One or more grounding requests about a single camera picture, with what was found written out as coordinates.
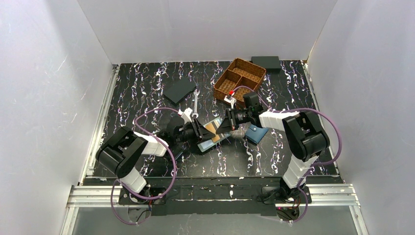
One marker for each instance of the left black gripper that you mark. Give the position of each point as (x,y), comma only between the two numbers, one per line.
(195,130)

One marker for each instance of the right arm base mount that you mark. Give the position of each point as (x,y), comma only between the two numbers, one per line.
(296,201)

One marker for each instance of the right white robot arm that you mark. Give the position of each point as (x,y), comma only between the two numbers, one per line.
(306,137)

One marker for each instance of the silver open-end wrench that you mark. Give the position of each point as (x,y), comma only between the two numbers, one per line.
(195,106)

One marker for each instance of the brown credit card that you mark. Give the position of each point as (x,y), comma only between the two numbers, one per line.
(212,128)

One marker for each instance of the black flat square pad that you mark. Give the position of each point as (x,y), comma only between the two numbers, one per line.
(179,91)

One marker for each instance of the black rectangular box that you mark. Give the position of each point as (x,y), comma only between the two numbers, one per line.
(269,63)

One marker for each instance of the aluminium frame rail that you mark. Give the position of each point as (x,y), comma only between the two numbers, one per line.
(132,91)

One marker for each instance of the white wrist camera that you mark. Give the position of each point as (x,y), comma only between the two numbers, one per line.
(230,99)
(186,114)

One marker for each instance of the brown woven divided basket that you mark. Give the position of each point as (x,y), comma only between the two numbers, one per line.
(239,78)

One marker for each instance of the green card holder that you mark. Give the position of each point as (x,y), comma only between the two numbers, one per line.
(206,145)

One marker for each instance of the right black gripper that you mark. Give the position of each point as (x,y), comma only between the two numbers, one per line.
(229,119)

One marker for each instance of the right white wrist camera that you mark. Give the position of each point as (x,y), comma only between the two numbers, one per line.
(230,99)

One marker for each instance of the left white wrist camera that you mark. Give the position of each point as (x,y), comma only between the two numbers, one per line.
(186,114)

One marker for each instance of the light blue card holder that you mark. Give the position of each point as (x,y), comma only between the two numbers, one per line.
(255,134)

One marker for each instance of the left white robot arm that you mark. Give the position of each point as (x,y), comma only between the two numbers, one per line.
(120,153)

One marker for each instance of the black card holder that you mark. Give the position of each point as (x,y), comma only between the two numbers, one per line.
(177,151)

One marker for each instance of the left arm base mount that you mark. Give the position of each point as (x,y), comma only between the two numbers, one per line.
(127,198)

